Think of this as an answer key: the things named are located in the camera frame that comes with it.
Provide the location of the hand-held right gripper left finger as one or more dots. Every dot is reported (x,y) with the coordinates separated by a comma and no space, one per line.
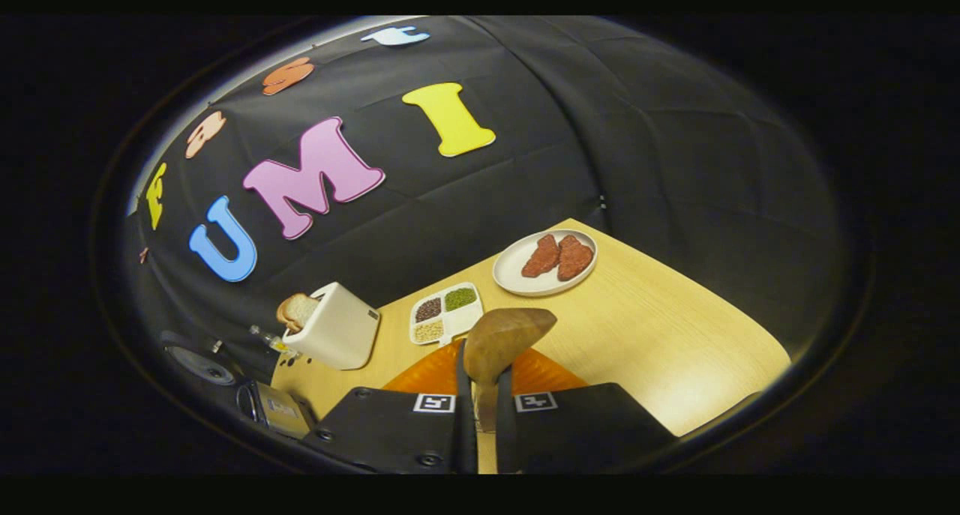
(465,440)

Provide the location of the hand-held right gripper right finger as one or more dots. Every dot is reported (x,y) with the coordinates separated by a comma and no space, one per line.
(508,440)

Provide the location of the wooden spoon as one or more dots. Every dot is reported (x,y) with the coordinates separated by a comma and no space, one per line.
(502,335)

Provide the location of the dark rice cooker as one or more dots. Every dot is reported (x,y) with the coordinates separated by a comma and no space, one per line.
(281,410)

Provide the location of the white divided grain dish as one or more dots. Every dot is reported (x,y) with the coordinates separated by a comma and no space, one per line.
(465,320)

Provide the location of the white round plate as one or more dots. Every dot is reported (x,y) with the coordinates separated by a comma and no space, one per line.
(510,275)

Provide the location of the white toaster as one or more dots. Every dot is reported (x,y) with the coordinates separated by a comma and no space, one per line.
(337,335)

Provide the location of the toasted bread slice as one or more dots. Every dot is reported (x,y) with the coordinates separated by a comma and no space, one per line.
(300,309)

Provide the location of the small clear bottle yellow label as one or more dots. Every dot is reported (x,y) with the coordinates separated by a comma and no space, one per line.
(274,342)

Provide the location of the black backdrop cloth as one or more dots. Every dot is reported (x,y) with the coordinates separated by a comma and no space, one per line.
(675,163)

